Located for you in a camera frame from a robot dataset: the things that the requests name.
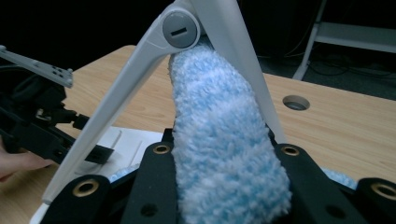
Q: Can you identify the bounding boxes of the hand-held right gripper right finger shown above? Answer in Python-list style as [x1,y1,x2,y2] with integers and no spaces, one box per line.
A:
[267,130,368,224]

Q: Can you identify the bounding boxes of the grey table cable grommet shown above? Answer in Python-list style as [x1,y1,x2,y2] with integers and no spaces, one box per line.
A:
[282,94,311,112]

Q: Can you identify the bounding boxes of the blue striped towel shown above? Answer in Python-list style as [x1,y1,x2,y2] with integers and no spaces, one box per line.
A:
[108,41,359,224]

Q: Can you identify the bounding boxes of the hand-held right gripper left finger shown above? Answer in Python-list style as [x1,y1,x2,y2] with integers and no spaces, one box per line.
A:
[120,127,180,224]

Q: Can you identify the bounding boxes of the white metal stand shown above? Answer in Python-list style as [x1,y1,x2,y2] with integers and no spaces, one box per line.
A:
[292,0,396,82]

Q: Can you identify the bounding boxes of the black cables under stand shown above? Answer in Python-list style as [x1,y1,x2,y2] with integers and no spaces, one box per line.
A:
[306,54,396,80]

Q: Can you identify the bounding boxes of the white desk lamp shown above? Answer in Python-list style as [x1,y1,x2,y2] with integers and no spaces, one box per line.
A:
[29,0,288,224]

